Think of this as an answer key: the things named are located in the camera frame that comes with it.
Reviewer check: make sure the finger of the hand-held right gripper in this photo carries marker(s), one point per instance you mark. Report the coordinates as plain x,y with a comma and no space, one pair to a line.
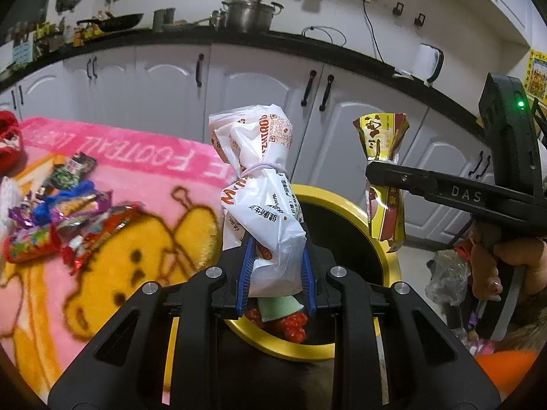
427,188

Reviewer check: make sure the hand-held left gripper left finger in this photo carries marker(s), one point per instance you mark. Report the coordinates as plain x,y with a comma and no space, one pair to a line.
244,273

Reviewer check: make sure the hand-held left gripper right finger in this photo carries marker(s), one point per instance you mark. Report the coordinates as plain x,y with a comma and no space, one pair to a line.
307,282

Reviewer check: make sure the yellow trash bin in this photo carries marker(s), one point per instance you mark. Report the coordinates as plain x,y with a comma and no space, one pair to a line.
337,239

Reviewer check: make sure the white printed plastic bag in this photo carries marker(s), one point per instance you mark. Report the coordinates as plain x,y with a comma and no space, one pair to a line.
265,222

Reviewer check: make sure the yellow snack wrapper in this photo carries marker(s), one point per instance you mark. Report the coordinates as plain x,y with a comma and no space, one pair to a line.
384,136

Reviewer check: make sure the person's right hand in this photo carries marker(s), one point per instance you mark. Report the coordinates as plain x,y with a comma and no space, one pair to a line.
485,264

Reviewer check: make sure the pale green paper piece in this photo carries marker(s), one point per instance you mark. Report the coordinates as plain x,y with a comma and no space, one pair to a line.
277,309

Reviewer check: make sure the red mesh packet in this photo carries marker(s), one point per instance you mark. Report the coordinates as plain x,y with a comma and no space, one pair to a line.
292,326

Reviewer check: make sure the clear crumpled plastic bag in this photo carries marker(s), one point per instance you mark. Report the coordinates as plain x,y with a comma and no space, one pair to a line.
446,277

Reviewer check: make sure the pink cartoon blanket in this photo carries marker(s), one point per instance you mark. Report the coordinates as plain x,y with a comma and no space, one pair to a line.
51,273

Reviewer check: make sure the orange cloth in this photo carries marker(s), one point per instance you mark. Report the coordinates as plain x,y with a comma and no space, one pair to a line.
508,369

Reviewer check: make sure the white kitchen base cabinets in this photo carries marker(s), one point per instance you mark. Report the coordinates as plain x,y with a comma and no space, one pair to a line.
149,89

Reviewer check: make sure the pile of colourful snack packets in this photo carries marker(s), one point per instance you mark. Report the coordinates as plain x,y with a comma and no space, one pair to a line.
30,247

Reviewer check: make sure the black kitchen countertop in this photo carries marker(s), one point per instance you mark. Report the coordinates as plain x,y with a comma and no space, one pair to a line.
256,38

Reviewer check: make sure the steel stockpot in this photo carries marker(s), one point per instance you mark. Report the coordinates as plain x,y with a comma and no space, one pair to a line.
250,19

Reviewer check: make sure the small steel pot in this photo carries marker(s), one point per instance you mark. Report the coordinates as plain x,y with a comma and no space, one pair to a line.
218,19

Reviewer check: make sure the steel canister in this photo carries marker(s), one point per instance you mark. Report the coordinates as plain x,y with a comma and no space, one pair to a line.
163,19

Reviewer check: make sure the red cloth bag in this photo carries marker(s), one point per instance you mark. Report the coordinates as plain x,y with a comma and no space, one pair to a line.
8,145

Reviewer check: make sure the black wok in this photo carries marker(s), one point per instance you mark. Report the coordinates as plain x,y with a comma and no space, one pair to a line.
119,22

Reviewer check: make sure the row of condiment bottles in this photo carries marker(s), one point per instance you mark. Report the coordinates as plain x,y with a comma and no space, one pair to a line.
47,36

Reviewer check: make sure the light blue basket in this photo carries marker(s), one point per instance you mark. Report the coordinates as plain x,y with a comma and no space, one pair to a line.
22,53

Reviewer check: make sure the white wall cabinets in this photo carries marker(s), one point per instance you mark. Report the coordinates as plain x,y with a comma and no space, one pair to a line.
513,4

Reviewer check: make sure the black wall hook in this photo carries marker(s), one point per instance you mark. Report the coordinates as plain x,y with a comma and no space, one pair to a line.
420,19
399,9

